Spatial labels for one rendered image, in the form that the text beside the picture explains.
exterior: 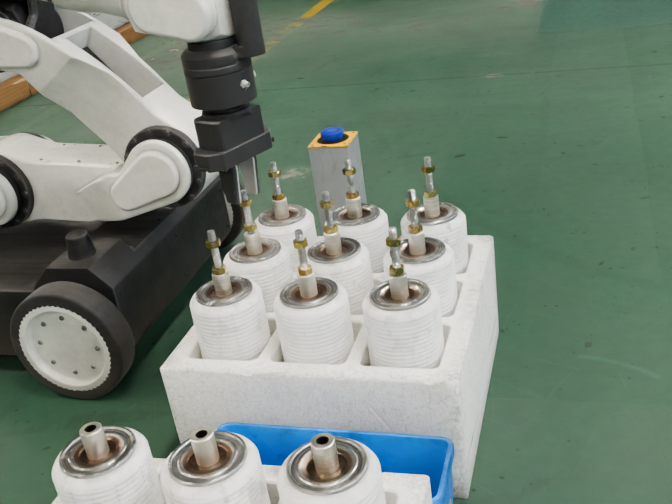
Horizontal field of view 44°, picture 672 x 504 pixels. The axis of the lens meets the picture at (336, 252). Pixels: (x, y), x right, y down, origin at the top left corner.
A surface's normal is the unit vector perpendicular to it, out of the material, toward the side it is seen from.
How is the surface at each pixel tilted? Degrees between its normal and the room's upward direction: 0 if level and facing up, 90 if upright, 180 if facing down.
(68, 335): 90
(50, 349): 90
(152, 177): 90
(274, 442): 88
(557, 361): 0
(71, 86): 110
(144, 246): 46
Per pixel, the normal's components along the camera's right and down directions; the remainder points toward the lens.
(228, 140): 0.77, 0.18
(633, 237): -0.14, -0.89
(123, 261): 0.59, -0.63
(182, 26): -0.32, 0.46
